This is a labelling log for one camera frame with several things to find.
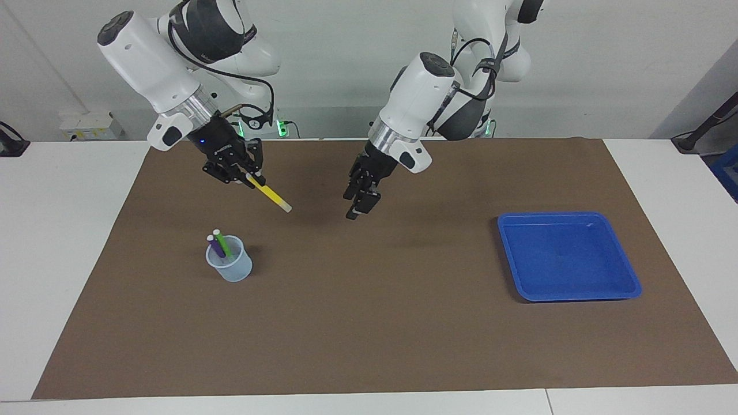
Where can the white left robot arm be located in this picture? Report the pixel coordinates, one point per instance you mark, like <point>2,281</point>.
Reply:
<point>415,98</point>

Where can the green marker pen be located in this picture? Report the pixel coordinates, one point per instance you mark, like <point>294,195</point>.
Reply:
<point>223,245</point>

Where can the brown table mat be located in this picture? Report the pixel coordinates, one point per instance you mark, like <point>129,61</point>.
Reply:
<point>369,323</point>

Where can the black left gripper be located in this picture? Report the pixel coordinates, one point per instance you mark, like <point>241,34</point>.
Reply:
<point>375,164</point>

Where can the white power strip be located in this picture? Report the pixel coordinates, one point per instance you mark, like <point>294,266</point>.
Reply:
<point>86,124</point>

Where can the black stand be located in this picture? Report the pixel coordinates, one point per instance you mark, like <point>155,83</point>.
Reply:
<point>689,141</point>

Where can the blue box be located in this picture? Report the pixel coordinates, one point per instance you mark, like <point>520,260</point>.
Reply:
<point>727,173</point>

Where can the blue plastic tray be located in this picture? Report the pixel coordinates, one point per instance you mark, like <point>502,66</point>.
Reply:
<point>519,276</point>

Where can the purple marker pen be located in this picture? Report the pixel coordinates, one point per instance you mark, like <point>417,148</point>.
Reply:
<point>216,246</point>

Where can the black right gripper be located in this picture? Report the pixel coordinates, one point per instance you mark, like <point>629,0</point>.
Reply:
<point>222,147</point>

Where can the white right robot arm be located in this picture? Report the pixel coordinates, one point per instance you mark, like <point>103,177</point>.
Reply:
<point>155,63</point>

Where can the yellow marker pen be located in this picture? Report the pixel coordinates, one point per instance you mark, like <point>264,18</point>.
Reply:
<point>271,195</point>

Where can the translucent plastic cup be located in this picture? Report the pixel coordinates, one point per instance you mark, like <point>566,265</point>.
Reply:
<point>233,271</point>

